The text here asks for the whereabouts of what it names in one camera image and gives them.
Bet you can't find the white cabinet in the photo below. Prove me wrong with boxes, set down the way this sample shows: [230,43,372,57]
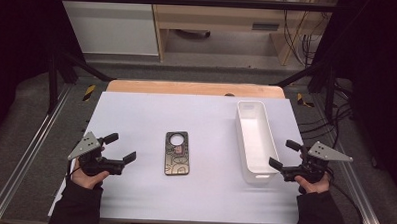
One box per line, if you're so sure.
[54,0,161,57]

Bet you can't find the aluminium rail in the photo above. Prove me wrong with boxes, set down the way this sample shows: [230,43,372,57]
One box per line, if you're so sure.
[307,95,392,224]
[0,81,73,224]

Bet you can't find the white table mat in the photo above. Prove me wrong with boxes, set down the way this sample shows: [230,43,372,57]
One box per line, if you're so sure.
[47,89,308,224]

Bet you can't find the bundle of hanging cables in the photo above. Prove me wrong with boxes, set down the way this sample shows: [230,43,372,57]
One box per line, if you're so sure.
[280,0,326,68]

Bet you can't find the black frame stand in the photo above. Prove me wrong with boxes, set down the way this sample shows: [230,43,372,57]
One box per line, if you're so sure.
[45,48,117,117]
[269,58,338,124]

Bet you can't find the hand-held gripper cable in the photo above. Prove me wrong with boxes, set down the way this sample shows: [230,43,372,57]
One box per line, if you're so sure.
[324,165,367,224]
[64,165,83,183]

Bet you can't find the patterned dark phone case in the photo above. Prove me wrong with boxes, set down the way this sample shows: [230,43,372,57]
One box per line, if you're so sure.
[163,130,192,177]

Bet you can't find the person's left hand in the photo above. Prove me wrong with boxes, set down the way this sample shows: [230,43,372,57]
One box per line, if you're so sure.
[71,146,111,191]

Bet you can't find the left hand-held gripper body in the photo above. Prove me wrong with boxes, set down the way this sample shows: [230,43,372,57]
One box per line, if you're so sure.
[66,130,127,177]

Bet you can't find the black floor cables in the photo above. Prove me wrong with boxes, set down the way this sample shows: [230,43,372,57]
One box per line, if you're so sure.
[298,77,356,151]

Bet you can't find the black frame crossbar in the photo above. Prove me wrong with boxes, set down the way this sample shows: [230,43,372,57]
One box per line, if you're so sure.
[54,0,346,13]

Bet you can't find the yellow black tape strip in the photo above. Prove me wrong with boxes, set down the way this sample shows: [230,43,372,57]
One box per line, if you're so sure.
[296,92,316,109]
[82,84,97,102]

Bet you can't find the grey rectangular panel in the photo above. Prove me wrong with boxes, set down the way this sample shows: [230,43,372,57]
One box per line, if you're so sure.
[251,22,281,32]

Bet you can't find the person's right hand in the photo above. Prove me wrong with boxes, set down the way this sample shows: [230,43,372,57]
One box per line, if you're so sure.
[293,153,333,196]

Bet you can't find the black curtain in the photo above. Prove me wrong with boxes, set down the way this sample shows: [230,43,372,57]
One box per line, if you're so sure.
[308,0,397,202]
[0,0,88,151]

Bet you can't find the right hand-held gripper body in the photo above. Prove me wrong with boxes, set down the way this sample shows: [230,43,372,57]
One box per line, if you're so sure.
[279,139,355,185]

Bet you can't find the white plastic bin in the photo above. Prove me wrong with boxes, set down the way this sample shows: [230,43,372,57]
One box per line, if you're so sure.
[233,99,283,186]

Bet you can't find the wooden desk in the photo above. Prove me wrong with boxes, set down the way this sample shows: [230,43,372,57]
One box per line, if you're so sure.
[147,0,339,69]

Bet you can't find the left hand-held gripper cable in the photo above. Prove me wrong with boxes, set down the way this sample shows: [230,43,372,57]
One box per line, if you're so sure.
[64,165,83,183]

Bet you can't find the right hand-held gripper cable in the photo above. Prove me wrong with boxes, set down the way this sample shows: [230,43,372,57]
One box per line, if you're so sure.
[324,165,367,224]

